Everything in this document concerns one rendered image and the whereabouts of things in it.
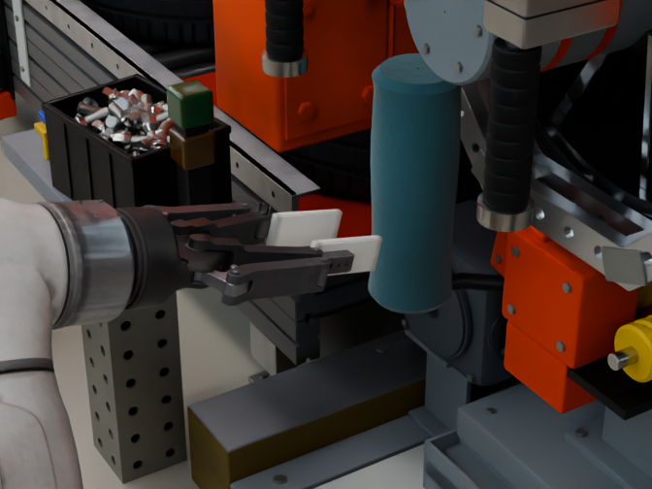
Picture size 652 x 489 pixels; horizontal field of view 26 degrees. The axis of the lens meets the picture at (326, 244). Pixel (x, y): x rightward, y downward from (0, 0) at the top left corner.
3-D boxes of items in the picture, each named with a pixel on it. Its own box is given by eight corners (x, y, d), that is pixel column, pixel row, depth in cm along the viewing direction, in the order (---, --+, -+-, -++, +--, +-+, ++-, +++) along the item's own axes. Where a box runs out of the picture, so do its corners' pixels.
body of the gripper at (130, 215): (147, 237, 99) (255, 229, 104) (89, 190, 104) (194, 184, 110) (130, 332, 101) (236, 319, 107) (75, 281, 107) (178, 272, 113)
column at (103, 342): (186, 460, 201) (170, 202, 180) (122, 483, 197) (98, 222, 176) (156, 423, 209) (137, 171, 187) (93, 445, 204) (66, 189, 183)
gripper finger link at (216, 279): (167, 244, 105) (188, 275, 100) (233, 246, 107) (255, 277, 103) (162, 273, 106) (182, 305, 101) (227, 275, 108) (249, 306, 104)
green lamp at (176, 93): (215, 123, 154) (214, 89, 152) (182, 132, 152) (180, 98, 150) (199, 110, 157) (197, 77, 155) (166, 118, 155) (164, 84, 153)
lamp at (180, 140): (217, 164, 157) (215, 131, 155) (185, 173, 155) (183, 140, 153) (201, 150, 159) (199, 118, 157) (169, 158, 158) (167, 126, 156)
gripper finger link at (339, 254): (297, 253, 110) (319, 270, 108) (346, 248, 113) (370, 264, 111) (293, 271, 110) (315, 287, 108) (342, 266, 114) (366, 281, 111)
